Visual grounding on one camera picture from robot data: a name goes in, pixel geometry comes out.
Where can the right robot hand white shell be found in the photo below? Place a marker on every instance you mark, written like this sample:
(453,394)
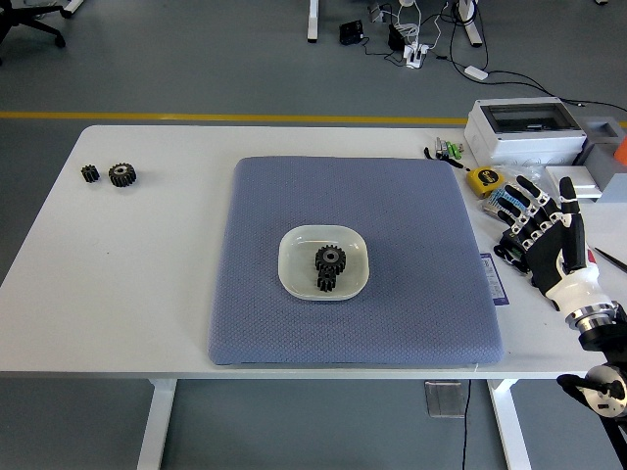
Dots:
(553,254)

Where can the large black gear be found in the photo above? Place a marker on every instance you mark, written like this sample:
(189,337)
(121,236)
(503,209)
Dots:
(329,259)
(122,174)

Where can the small black gear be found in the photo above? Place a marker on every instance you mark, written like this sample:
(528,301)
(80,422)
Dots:
(90,173)
(326,283)

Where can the light blue box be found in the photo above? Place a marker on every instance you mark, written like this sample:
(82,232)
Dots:
(614,188)

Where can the black box on floor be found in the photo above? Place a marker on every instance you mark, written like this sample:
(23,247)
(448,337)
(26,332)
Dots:
(352,33)

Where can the black tweezers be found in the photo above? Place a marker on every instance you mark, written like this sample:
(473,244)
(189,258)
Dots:
(612,258)

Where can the purple-edged label card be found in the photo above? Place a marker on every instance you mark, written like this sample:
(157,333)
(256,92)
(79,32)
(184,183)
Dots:
(492,279)

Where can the blue resistor strip bundle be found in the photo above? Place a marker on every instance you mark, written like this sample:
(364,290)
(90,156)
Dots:
(490,205)

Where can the clear plastic bag of parts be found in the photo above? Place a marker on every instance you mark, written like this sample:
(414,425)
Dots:
(514,171)

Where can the yellow tape measure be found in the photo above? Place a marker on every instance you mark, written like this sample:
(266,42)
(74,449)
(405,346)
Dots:
(485,180)

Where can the grey block housing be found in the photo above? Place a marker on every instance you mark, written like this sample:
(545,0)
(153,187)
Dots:
(600,152)

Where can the orange block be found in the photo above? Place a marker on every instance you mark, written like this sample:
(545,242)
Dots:
(621,154)

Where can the green connector bundle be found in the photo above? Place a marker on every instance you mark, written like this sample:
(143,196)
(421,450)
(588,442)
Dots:
(448,149)

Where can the white table leg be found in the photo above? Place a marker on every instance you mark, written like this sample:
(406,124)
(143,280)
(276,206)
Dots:
(509,426)
(157,421)

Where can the white power adapter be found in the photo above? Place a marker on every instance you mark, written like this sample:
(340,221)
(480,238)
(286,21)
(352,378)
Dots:
(476,72)

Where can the blue-grey textured mat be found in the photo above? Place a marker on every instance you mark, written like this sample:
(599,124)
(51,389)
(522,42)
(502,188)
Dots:
(343,333)

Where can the white power strip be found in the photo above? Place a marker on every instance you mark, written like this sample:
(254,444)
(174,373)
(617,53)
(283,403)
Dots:
(417,55)

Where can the white desk leg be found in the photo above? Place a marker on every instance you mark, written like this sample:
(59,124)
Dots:
(313,19)
(470,24)

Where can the white square dish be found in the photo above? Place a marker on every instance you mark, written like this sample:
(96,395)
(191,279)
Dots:
(299,259)

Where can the black power adapter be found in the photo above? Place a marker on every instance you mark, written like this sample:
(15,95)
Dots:
(396,36)

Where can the white desk foot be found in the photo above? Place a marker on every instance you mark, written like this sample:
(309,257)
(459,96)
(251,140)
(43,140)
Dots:
(73,5)

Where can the black office chair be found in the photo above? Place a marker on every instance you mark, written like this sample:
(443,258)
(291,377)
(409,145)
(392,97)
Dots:
(29,22)

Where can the white flat switch panel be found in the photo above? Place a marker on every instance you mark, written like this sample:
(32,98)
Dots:
(585,178)

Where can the white electrical enclosure box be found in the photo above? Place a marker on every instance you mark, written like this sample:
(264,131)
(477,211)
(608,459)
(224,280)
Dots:
(526,139)

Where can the clear plastic bracket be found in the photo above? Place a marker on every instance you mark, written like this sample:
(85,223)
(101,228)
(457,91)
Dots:
(445,399)

